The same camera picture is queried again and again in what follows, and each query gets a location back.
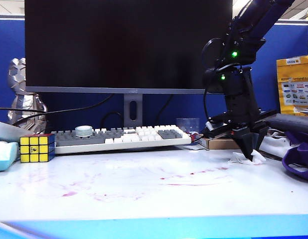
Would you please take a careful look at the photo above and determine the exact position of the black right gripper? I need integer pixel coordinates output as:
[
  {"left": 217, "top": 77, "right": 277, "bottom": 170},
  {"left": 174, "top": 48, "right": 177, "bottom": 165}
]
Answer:
[{"left": 210, "top": 67, "right": 279, "bottom": 162}]

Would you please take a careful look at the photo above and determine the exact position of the white wet wipe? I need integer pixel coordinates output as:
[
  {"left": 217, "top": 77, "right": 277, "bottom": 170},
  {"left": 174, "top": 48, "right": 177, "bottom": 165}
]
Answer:
[{"left": 228, "top": 149, "right": 267, "bottom": 166}]

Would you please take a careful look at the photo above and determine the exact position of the light blue wet wipes pack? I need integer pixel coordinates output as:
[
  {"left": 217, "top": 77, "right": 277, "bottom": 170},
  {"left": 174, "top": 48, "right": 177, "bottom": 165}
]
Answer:
[{"left": 0, "top": 141, "right": 19, "bottom": 172}]

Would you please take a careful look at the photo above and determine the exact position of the white cloth bag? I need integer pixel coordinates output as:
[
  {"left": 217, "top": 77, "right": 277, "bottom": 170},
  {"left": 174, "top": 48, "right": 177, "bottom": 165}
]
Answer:
[{"left": 258, "top": 129, "right": 294, "bottom": 159}]

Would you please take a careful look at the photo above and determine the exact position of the flat brown cardboard box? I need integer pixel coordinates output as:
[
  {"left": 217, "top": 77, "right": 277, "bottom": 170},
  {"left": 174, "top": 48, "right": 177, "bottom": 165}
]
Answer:
[{"left": 198, "top": 136, "right": 242, "bottom": 150}]

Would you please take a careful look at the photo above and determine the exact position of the grey fabric laptop sleeve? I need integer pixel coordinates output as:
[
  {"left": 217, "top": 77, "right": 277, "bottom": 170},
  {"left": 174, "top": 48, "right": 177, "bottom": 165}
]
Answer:
[{"left": 266, "top": 114, "right": 308, "bottom": 136}]

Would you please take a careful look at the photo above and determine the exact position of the purple fabric bag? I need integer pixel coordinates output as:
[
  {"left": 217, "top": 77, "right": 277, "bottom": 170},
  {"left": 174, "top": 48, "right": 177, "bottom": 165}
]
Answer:
[{"left": 282, "top": 131, "right": 308, "bottom": 184}]

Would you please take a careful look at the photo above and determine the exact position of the clear plastic cup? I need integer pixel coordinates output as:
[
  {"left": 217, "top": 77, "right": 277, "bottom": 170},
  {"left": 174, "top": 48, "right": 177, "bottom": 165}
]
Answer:
[{"left": 175, "top": 118, "right": 200, "bottom": 135}]

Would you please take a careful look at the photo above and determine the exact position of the yellow printed paper bag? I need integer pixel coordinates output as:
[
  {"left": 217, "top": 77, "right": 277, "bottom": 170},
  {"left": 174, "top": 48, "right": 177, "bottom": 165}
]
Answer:
[{"left": 276, "top": 54, "right": 308, "bottom": 117}]

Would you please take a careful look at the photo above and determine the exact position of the white and grey mechanical keyboard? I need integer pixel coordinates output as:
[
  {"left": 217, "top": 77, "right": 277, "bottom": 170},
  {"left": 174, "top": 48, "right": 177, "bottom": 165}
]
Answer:
[{"left": 50, "top": 124, "right": 192, "bottom": 154}]

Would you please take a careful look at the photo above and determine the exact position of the black computer monitor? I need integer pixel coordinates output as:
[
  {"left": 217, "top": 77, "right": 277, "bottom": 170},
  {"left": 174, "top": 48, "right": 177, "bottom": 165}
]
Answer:
[{"left": 24, "top": 0, "right": 233, "bottom": 95}]

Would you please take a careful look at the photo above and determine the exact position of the round white tape roll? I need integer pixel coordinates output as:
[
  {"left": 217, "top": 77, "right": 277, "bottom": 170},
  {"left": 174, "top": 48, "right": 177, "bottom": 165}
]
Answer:
[{"left": 75, "top": 125, "right": 94, "bottom": 138}]

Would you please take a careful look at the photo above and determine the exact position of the Rubik's cube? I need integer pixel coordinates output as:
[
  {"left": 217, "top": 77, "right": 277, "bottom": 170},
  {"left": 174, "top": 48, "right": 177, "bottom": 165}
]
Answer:
[{"left": 19, "top": 133, "right": 56, "bottom": 163}]

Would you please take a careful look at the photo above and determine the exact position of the silver faceted figurine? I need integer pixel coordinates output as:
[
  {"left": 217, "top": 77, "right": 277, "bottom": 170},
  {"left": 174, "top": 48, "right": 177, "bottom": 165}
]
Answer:
[{"left": 6, "top": 57, "right": 49, "bottom": 132}]

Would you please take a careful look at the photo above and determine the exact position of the grey white flat board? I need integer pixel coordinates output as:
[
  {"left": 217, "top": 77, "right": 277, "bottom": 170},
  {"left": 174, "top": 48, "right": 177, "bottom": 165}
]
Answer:
[{"left": 0, "top": 120, "right": 29, "bottom": 143}]

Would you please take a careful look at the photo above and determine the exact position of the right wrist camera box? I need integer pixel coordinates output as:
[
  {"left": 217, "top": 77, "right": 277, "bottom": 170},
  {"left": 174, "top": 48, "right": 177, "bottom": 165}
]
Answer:
[{"left": 205, "top": 121, "right": 231, "bottom": 138}]

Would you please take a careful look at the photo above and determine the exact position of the red white cable bundle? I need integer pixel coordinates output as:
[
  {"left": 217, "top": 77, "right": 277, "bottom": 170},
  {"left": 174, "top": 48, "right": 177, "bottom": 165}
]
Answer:
[{"left": 189, "top": 133, "right": 204, "bottom": 144}]

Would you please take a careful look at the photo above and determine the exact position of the black monitor cable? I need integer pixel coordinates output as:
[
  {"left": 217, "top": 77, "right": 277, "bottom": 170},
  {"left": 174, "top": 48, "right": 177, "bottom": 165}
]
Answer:
[
  {"left": 101, "top": 111, "right": 125, "bottom": 128},
  {"left": 154, "top": 94, "right": 175, "bottom": 125}
]

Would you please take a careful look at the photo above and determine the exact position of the long black cable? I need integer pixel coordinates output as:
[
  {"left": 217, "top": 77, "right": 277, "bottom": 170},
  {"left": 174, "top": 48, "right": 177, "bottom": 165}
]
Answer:
[{"left": 0, "top": 94, "right": 115, "bottom": 125}]

